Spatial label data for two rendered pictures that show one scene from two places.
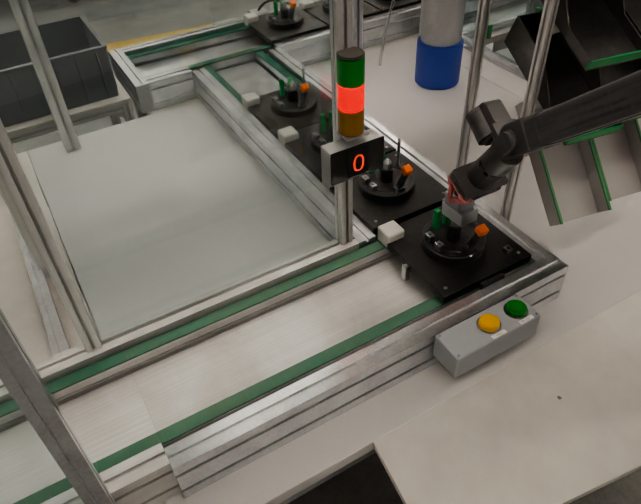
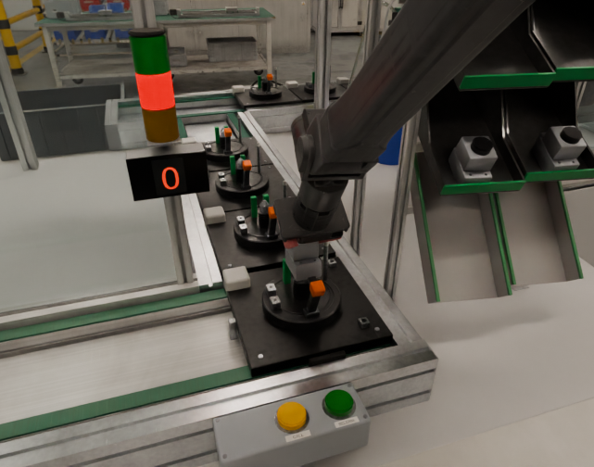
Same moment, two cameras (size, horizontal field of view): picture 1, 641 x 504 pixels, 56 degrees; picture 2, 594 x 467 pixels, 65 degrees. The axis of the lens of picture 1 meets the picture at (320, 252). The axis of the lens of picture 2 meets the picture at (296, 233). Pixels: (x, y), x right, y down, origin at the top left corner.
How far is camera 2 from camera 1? 0.63 m
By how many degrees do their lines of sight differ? 14
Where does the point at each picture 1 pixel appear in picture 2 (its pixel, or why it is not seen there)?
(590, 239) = (498, 334)
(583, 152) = (485, 219)
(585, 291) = (469, 398)
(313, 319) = (99, 365)
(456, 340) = (235, 432)
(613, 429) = not seen: outside the picture
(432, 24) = not seen: hidden behind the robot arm
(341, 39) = (137, 13)
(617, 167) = (534, 246)
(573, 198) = (465, 273)
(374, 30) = not seen: hidden behind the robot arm
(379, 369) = (118, 451)
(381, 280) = (208, 334)
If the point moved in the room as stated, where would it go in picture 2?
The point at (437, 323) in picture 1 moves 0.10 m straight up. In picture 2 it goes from (228, 402) to (222, 352)
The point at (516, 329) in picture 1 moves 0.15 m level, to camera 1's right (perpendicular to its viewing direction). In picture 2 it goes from (327, 434) to (442, 452)
